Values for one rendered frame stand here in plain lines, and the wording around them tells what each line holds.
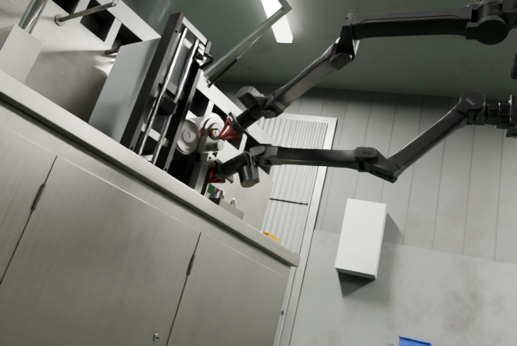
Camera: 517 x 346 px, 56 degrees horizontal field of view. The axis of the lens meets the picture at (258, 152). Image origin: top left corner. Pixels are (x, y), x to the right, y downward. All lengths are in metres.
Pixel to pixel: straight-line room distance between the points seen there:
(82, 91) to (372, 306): 2.83
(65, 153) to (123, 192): 0.18
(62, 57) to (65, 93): 0.12
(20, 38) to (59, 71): 0.39
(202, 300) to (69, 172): 0.56
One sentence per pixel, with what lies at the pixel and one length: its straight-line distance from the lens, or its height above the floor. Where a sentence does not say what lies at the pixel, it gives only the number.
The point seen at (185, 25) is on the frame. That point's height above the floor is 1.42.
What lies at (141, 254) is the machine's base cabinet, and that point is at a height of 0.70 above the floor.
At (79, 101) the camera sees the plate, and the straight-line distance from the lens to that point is 1.87.
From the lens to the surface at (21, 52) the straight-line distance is 1.47.
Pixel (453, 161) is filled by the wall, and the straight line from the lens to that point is 4.36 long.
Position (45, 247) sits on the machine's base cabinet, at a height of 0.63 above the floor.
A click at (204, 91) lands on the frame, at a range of 2.33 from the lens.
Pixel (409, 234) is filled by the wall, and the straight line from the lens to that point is 4.12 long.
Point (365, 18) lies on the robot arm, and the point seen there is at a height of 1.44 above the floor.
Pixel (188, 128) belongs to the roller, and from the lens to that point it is 1.75.
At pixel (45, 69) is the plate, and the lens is 1.81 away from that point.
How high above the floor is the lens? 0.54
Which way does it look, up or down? 22 degrees up
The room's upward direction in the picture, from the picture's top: 15 degrees clockwise
